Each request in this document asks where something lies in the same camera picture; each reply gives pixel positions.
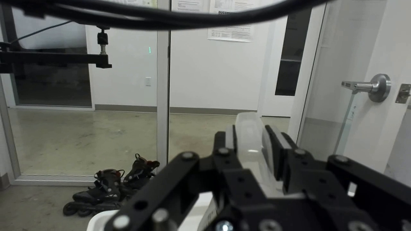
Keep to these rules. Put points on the white door with dark window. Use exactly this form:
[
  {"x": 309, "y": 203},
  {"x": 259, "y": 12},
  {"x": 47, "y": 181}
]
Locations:
[{"x": 294, "y": 52}]

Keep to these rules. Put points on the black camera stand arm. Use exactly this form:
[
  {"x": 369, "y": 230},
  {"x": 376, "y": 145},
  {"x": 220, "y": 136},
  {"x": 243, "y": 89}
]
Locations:
[{"x": 52, "y": 59}]

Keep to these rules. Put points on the silver door latch plate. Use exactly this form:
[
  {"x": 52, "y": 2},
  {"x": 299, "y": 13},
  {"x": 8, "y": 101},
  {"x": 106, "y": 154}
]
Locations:
[{"x": 404, "y": 93}]

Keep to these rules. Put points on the white paper wall poster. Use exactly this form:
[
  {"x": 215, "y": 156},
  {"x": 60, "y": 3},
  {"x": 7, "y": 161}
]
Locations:
[{"x": 232, "y": 32}]

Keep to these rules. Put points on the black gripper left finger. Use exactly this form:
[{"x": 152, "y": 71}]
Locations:
[{"x": 172, "y": 188}]

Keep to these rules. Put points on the white wall outlet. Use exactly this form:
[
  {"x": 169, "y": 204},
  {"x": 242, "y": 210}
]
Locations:
[{"x": 148, "y": 81}]

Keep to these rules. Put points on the white plastic tray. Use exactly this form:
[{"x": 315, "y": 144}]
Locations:
[{"x": 101, "y": 220}]

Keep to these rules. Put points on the black inline skate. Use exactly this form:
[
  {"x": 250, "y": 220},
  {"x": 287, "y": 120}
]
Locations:
[
  {"x": 142, "y": 169},
  {"x": 98, "y": 193}
]

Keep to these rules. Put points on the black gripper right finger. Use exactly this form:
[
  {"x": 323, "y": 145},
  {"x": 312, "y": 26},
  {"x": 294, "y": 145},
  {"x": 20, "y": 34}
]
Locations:
[{"x": 342, "y": 184}]

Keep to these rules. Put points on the clear plastic jar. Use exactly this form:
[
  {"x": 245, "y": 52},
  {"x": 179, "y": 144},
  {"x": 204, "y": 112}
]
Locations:
[{"x": 249, "y": 133}]

